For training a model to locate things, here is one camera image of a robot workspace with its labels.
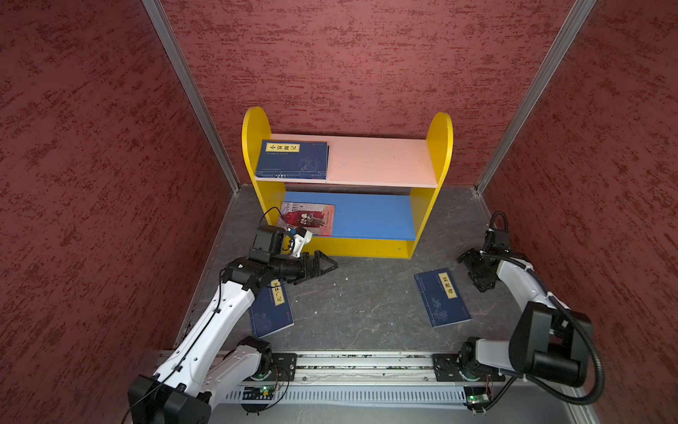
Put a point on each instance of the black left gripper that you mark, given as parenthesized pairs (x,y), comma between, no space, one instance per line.
(316,267)

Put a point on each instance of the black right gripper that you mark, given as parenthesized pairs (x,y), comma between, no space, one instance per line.
(480,282)

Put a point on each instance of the blue book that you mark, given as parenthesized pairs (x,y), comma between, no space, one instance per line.
(293,160)
(271,311)
(442,301)

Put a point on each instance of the red Hamlet picture book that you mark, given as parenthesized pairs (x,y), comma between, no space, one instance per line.
(316,218)

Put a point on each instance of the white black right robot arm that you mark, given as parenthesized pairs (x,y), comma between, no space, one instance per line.
(544,345)

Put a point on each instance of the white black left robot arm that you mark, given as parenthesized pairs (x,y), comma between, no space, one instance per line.
(240,284)

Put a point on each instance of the yellow pink blue bookshelf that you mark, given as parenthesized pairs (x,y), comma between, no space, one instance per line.
(383,190)

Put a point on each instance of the left controller circuit board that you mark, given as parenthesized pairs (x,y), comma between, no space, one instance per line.
(259,394)

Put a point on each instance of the controller circuit board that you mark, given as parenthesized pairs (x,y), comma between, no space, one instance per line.
(474,396)
(259,394)

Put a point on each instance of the right controller circuit board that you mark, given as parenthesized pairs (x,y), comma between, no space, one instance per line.
(474,396)

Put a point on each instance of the left aluminium corner profile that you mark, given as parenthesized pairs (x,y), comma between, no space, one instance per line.
(169,41)

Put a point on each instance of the aluminium corner profile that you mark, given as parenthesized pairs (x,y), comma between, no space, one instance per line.
(567,34)
(169,41)

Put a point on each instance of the right aluminium corner profile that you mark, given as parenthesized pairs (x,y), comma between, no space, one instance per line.
(567,34)

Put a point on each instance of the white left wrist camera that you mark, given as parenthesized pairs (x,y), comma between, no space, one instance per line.
(299,238)

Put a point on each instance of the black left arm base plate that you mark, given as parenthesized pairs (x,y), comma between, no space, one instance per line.
(279,367)

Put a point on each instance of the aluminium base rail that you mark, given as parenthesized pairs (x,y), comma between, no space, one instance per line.
(313,367)

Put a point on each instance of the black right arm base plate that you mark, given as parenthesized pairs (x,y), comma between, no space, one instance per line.
(448,368)

